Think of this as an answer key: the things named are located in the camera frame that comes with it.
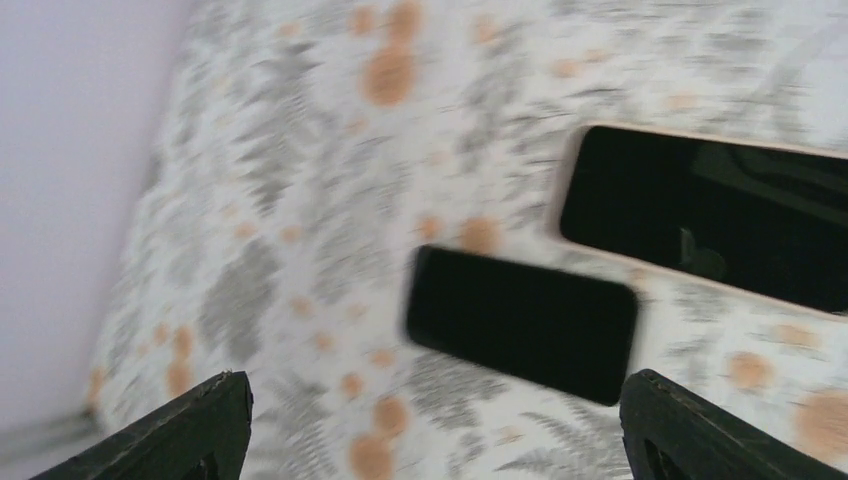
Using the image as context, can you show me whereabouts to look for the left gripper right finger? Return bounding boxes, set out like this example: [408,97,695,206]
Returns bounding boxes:
[619,369,847,480]

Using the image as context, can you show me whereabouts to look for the phone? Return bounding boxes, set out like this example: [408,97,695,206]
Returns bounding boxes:
[546,122,847,319]

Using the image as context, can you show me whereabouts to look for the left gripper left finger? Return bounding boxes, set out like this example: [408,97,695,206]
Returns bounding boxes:
[35,371,254,480]

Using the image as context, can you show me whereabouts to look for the black smartphone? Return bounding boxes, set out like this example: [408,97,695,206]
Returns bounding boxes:
[405,245,640,406]

